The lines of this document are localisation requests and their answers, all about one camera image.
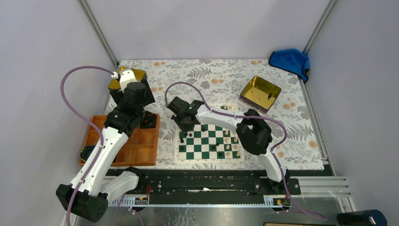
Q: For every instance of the floral table mat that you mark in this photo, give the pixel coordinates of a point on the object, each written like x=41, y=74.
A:
x=221, y=82

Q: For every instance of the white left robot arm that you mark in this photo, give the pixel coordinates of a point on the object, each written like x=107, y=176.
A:
x=86, y=196

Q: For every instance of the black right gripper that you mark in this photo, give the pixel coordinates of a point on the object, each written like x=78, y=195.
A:
x=184, y=129

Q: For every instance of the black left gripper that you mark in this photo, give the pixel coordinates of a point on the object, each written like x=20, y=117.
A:
x=118, y=96

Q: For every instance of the empty gold tin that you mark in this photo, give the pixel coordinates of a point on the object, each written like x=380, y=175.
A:
x=124, y=76

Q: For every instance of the gold tin with chess pieces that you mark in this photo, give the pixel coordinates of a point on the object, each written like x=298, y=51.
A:
x=260, y=94

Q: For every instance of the green white chess board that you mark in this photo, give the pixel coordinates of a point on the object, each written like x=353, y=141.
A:
x=207, y=143

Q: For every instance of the blue cloth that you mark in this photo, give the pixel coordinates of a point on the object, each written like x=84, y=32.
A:
x=291, y=60

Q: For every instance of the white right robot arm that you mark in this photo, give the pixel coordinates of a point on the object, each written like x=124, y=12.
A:
x=253, y=132

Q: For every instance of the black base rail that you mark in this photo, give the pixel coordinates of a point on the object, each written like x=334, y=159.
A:
x=168, y=181

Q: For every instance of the black cylinder bottom right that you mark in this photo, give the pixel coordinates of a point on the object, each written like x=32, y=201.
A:
x=362, y=218

